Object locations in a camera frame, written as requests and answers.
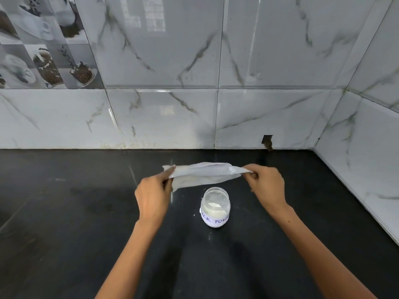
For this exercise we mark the person's left hand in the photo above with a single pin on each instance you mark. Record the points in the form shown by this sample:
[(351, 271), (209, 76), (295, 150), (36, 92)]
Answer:
[(152, 199)]

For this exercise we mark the person's right hand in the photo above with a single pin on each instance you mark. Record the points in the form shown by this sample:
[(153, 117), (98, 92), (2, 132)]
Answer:
[(268, 186)]

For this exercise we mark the person's right thumb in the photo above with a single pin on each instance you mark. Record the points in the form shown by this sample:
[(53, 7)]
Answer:
[(252, 168)]

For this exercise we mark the person's left thumb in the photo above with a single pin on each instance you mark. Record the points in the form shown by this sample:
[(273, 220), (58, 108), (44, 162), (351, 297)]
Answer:
[(166, 173)]

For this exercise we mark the white plastic pouch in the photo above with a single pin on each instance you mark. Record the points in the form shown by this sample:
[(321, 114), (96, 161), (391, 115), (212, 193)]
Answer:
[(202, 174)]

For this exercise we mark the person's left forearm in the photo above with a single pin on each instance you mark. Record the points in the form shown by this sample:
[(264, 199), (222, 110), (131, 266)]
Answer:
[(126, 261)]

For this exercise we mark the person's right forearm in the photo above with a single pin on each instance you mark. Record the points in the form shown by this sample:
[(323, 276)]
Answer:
[(318, 255)]

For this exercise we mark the white powder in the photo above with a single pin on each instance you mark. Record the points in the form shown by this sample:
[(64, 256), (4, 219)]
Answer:
[(214, 206)]

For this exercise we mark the glass jar with white label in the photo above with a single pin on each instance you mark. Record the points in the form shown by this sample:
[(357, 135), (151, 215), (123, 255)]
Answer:
[(215, 207)]

